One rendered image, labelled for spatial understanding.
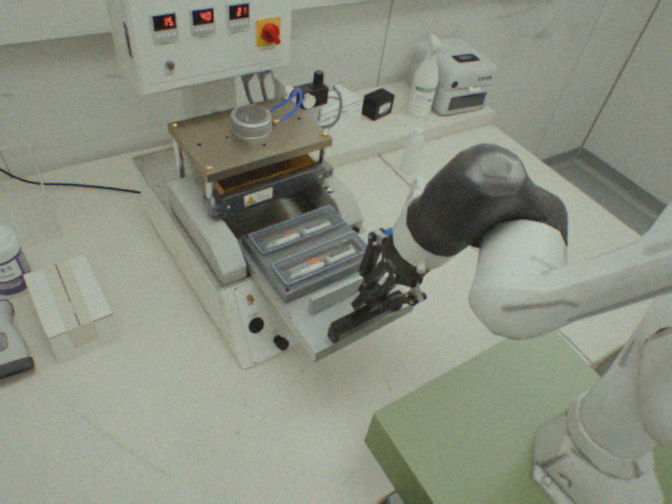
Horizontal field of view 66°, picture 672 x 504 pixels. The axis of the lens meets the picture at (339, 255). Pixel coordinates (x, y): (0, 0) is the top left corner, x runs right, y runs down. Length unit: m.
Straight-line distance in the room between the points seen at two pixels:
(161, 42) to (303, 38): 0.74
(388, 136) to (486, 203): 1.15
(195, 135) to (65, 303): 0.42
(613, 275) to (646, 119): 2.72
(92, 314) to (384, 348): 0.60
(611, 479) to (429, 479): 0.27
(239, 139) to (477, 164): 0.58
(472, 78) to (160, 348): 1.27
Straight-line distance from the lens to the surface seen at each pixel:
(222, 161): 0.98
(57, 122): 1.59
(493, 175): 0.56
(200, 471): 1.01
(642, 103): 3.24
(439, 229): 0.60
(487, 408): 1.00
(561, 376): 1.10
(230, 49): 1.12
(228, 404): 1.06
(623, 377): 0.83
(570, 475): 0.95
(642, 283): 0.54
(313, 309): 0.90
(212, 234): 0.99
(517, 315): 0.57
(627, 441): 0.85
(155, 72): 1.08
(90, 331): 1.12
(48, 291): 1.18
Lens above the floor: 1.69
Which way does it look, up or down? 46 degrees down
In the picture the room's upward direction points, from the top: 9 degrees clockwise
